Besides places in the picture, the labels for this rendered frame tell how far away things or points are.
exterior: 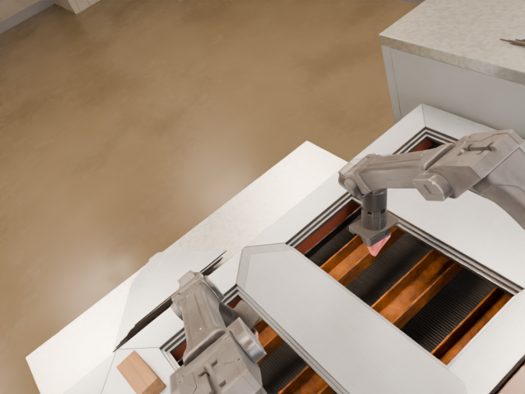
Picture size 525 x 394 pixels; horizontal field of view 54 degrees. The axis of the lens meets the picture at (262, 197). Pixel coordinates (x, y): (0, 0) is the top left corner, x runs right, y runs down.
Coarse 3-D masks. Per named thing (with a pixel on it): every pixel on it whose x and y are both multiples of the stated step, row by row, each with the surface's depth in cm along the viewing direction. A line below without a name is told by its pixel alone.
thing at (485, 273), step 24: (408, 144) 164; (288, 240) 150; (432, 240) 135; (240, 264) 149; (312, 264) 142; (480, 264) 125; (240, 288) 144; (504, 288) 121; (264, 312) 136; (288, 336) 128; (408, 336) 120; (168, 360) 134; (312, 360) 122; (336, 384) 116; (504, 384) 107
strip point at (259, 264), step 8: (256, 256) 149; (264, 256) 148; (272, 256) 147; (280, 256) 146; (248, 264) 148; (256, 264) 147; (264, 264) 146; (272, 264) 145; (248, 272) 145; (256, 272) 145; (264, 272) 144; (248, 280) 143; (256, 280) 143
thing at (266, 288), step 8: (288, 256) 145; (296, 256) 144; (280, 264) 144; (288, 264) 143; (296, 264) 142; (304, 264) 141; (272, 272) 143; (280, 272) 142; (288, 272) 141; (296, 272) 140; (264, 280) 142; (272, 280) 141; (280, 280) 140; (288, 280) 139; (248, 288) 141; (256, 288) 141; (264, 288) 140; (272, 288) 139; (280, 288) 138; (256, 296) 139; (264, 296) 138; (272, 296) 137; (264, 304) 136
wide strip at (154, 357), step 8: (120, 352) 140; (128, 352) 139; (144, 352) 137; (152, 352) 136; (160, 352) 136; (112, 360) 139; (120, 360) 138; (152, 360) 135; (160, 360) 134; (112, 368) 137; (152, 368) 133; (160, 368) 132; (168, 368) 131; (112, 376) 135; (120, 376) 134; (160, 376) 130; (168, 376) 130; (112, 384) 133; (120, 384) 132; (128, 384) 132; (168, 384) 128; (104, 392) 132; (112, 392) 131; (120, 392) 131; (128, 392) 130; (160, 392) 127; (168, 392) 126
